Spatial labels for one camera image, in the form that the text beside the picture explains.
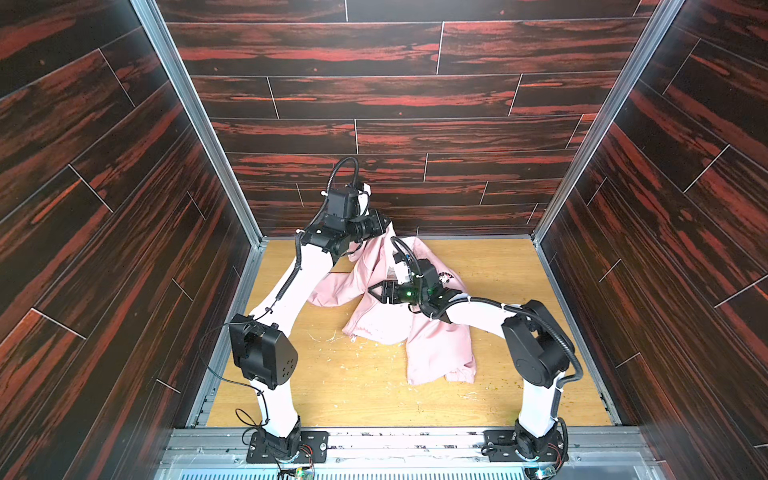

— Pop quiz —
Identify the pink zip-up jacket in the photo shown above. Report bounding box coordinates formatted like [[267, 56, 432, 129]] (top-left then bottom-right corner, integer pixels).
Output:
[[308, 226, 477, 385]]

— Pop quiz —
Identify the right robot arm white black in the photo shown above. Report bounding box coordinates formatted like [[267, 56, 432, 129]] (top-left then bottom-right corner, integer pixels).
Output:
[[368, 257, 583, 460]]

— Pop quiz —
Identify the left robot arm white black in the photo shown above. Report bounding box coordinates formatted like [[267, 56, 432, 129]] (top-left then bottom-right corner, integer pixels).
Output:
[[228, 182, 391, 458]]

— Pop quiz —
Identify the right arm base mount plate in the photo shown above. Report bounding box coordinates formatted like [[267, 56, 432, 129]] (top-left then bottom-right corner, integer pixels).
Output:
[[481, 426, 568, 465]]

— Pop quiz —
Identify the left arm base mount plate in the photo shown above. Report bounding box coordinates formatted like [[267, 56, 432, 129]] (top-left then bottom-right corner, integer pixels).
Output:
[[246, 429, 329, 464]]

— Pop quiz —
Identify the aluminium front rail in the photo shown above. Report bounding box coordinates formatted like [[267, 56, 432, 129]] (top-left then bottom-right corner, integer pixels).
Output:
[[155, 427, 671, 479]]

